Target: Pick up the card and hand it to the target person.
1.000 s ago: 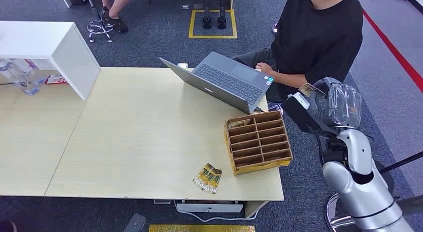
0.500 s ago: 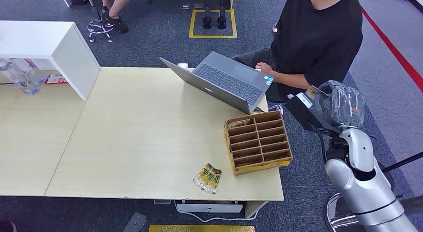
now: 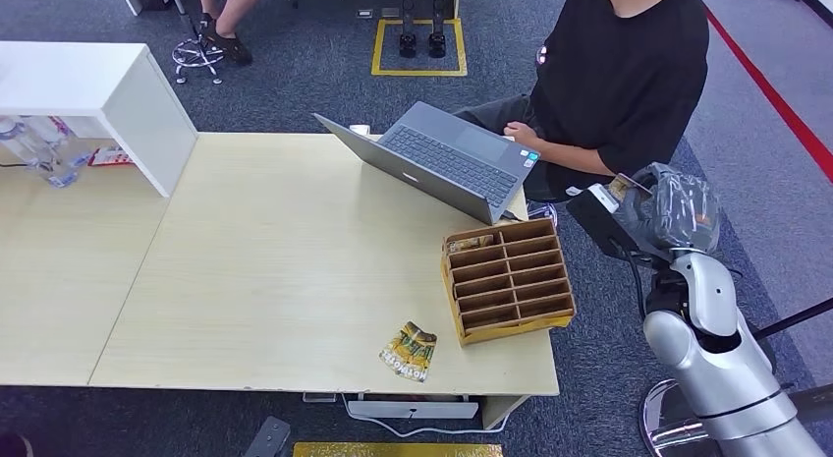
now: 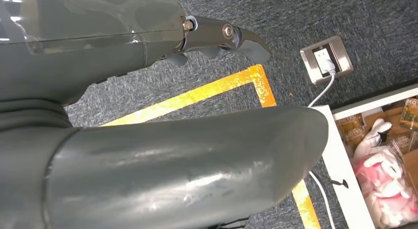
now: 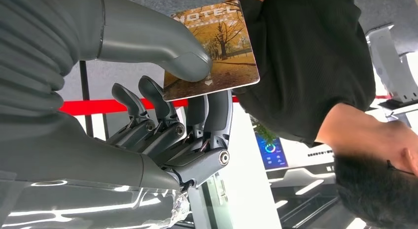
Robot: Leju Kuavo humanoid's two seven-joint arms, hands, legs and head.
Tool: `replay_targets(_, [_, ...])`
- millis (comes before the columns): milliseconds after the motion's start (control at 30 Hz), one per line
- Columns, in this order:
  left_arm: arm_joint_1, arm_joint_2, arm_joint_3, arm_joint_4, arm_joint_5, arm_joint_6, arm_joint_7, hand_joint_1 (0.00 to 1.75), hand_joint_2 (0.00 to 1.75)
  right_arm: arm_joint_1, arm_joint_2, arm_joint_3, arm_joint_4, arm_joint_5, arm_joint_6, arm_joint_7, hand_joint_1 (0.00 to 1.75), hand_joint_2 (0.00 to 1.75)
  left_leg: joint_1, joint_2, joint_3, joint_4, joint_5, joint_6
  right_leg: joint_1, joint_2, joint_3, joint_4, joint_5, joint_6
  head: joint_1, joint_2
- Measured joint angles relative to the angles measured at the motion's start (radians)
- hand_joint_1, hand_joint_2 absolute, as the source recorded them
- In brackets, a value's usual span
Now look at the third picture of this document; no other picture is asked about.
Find white cable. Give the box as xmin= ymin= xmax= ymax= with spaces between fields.
xmin=340 ymin=393 xmax=516 ymax=439

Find chrome round chair base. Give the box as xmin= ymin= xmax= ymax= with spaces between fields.
xmin=639 ymin=378 xmax=712 ymax=457

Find wooden card organizer box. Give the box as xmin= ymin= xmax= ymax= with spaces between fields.
xmin=441 ymin=217 xmax=578 ymax=347

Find white shelf box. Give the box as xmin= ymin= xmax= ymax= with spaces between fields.
xmin=0 ymin=40 xmax=199 ymax=199

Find person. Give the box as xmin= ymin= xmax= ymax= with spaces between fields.
xmin=454 ymin=0 xmax=710 ymax=204

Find grey laptop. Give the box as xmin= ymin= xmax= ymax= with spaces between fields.
xmin=312 ymin=100 xmax=541 ymax=226

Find yellow card in organizer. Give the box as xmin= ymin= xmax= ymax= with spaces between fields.
xmin=446 ymin=235 xmax=495 ymax=255

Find red floor tape line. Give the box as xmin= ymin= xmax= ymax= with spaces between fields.
xmin=705 ymin=8 xmax=833 ymax=185

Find white device under table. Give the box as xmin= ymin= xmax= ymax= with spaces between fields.
xmin=345 ymin=395 xmax=481 ymax=421

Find grey foot pedal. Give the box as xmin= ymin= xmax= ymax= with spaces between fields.
xmin=244 ymin=416 xmax=292 ymax=457

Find black and white wrist camera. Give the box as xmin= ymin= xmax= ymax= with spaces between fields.
xmin=566 ymin=183 xmax=645 ymax=261

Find chrome chair foot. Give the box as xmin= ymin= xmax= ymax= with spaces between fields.
xmin=527 ymin=200 xmax=560 ymax=229

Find black robot foot post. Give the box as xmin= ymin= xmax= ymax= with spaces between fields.
xmin=427 ymin=0 xmax=448 ymax=59
xmin=398 ymin=0 xmax=418 ymax=59

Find chrome stool base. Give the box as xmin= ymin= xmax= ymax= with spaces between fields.
xmin=171 ymin=11 xmax=227 ymax=86

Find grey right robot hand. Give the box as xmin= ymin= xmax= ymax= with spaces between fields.
xmin=611 ymin=162 xmax=722 ymax=264

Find clear plastic water bottle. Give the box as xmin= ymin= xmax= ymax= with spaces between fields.
xmin=26 ymin=115 xmax=95 ymax=169
xmin=0 ymin=115 xmax=80 ymax=190

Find yellow card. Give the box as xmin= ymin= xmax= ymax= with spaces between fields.
xmin=446 ymin=235 xmax=495 ymax=255
xmin=605 ymin=173 xmax=652 ymax=202

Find gold board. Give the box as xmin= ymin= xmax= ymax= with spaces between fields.
xmin=293 ymin=441 xmax=504 ymax=457

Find person's bare legs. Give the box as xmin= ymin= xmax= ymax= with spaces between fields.
xmin=196 ymin=0 xmax=269 ymax=68

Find red and white packet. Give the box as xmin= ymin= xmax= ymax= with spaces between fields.
xmin=87 ymin=146 xmax=136 ymax=169

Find yellow green card sleeve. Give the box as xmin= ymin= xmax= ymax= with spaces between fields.
xmin=379 ymin=320 xmax=438 ymax=383

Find yellow floor tape square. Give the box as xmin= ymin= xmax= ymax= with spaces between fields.
xmin=370 ymin=18 xmax=469 ymax=78

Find grey metal bar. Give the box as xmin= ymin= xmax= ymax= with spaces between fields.
xmin=788 ymin=383 xmax=833 ymax=418

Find person's left hand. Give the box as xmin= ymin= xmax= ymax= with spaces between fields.
xmin=503 ymin=120 xmax=542 ymax=150

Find dark round object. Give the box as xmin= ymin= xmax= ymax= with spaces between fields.
xmin=0 ymin=432 xmax=33 ymax=457

